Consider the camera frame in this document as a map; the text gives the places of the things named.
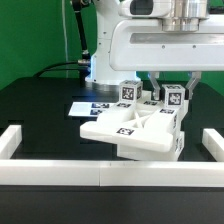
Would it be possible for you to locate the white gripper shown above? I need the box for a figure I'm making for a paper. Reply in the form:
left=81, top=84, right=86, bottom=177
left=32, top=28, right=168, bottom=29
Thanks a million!
left=109, top=0, right=224, bottom=100

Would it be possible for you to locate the white front fence wall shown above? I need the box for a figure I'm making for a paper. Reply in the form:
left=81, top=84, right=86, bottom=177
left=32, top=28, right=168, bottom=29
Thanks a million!
left=0, top=160, right=224, bottom=187

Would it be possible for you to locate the white right fence wall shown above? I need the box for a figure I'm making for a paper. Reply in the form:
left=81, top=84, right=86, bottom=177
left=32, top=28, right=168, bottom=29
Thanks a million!
left=202, top=128, right=224, bottom=162

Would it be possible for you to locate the white fence wall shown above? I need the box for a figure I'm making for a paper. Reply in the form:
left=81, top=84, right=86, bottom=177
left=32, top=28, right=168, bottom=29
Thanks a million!
left=202, top=128, right=224, bottom=162
left=0, top=160, right=224, bottom=187
left=0, top=125, right=22, bottom=160

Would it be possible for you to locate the white chair seat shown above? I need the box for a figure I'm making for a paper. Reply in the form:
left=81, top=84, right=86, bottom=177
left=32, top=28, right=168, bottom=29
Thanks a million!
left=117, top=108, right=186, bottom=161

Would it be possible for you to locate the small tagged cube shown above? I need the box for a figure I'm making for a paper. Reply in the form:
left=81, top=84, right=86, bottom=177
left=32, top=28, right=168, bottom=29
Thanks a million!
left=119, top=80, right=143, bottom=102
left=162, top=84, right=185, bottom=108

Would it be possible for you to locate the white left fence wall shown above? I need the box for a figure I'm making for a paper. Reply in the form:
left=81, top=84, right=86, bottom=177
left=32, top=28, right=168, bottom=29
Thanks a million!
left=0, top=125, right=22, bottom=160

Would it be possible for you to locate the white tag base sheet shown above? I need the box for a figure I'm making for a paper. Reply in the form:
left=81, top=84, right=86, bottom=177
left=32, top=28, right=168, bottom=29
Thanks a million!
left=68, top=102, right=113, bottom=117

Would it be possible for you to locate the white chair back frame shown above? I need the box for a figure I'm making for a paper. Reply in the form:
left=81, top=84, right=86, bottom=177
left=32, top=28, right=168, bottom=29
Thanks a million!
left=80, top=91, right=189, bottom=152

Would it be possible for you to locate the black hose cable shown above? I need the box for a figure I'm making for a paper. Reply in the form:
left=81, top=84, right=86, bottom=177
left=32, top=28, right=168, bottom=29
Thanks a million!
left=32, top=0, right=92, bottom=79

